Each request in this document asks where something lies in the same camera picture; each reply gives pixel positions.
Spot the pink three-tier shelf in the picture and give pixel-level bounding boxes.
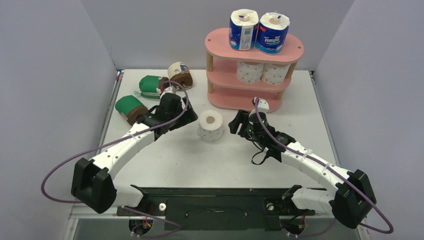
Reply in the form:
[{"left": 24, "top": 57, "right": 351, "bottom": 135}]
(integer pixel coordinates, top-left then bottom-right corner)
[{"left": 204, "top": 27, "right": 304, "bottom": 112}]

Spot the green brown roll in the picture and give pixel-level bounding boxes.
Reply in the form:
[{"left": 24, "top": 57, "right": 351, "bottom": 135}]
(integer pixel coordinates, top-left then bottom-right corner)
[
  {"left": 115, "top": 95, "right": 148, "bottom": 126},
  {"left": 134, "top": 75, "right": 169, "bottom": 99}
]

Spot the floral white paper roll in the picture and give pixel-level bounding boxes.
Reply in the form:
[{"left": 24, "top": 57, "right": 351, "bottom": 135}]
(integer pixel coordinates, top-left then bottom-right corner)
[{"left": 236, "top": 61, "right": 264, "bottom": 84}]

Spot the blue paper roll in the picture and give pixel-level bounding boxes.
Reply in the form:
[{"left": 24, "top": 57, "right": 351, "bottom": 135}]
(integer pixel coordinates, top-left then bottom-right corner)
[{"left": 228, "top": 9, "right": 259, "bottom": 51}]

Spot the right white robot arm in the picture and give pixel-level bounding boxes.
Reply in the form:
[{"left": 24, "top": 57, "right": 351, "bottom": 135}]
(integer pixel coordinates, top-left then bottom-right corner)
[{"left": 228, "top": 110, "right": 377, "bottom": 229}]

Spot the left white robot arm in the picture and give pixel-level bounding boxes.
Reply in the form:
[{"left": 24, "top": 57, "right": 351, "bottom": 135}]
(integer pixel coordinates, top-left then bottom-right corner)
[{"left": 71, "top": 92, "right": 198, "bottom": 215}]

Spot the beige brown paper roll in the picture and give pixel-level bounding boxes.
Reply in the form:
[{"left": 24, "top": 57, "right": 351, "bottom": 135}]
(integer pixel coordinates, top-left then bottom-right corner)
[{"left": 167, "top": 61, "right": 193, "bottom": 90}]

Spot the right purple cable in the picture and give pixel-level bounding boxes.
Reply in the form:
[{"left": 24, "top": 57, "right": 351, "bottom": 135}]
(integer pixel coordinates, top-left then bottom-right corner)
[{"left": 253, "top": 98, "right": 394, "bottom": 238}]

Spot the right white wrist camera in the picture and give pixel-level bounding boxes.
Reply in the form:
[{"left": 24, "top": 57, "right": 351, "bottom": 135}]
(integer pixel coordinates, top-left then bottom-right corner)
[{"left": 252, "top": 97, "right": 270, "bottom": 114}]

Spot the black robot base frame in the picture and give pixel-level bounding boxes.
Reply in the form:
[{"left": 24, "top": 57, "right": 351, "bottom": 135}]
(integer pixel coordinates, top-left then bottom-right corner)
[{"left": 116, "top": 187, "right": 316, "bottom": 237}]

